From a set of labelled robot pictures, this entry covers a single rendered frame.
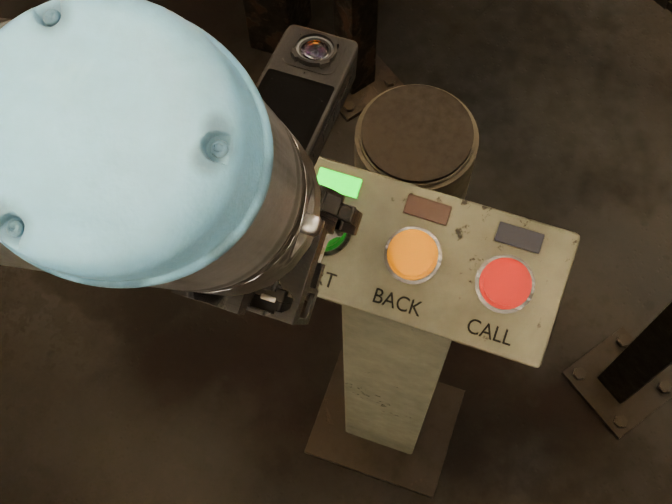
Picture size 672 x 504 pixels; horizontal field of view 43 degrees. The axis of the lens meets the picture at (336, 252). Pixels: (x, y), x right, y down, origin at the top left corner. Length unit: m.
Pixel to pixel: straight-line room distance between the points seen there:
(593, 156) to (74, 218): 1.25
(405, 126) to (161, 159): 0.58
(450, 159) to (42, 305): 0.77
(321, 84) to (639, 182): 1.03
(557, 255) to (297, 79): 0.29
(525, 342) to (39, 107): 0.48
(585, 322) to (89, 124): 1.13
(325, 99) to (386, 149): 0.34
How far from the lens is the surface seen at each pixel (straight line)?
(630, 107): 1.53
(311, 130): 0.46
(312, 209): 0.39
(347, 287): 0.68
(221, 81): 0.27
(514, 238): 0.68
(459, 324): 0.67
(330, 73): 0.49
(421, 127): 0.83
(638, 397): 1.31
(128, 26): 0.27
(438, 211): 0.68
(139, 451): 1.27
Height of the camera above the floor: 1.22
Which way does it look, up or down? 66 degrees down
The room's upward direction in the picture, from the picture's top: 2 degrees counter-clockwise
